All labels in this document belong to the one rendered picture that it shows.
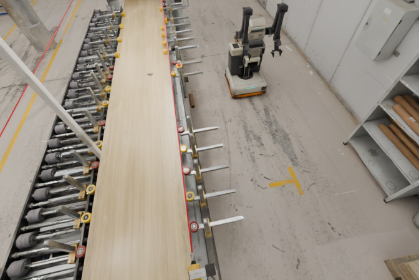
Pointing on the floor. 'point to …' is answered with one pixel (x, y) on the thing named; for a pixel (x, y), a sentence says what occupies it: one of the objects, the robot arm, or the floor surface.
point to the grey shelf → (401, 174)
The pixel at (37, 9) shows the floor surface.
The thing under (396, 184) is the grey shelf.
